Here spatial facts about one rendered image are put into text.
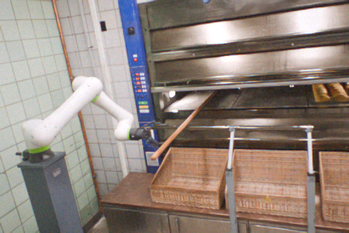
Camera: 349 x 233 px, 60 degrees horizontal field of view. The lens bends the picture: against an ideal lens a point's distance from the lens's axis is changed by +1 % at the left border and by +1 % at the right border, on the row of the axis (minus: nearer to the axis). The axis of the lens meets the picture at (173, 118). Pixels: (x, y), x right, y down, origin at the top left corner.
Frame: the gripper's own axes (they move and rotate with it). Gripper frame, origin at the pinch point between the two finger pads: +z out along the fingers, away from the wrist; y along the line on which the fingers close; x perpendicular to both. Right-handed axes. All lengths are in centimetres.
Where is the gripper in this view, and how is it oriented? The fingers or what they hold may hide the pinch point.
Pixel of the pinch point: (165, 134)
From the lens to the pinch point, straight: 205.7
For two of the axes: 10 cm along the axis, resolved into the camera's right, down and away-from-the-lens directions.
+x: -3.4, 3.0, -8.9
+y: 1.2, 9.5, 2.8
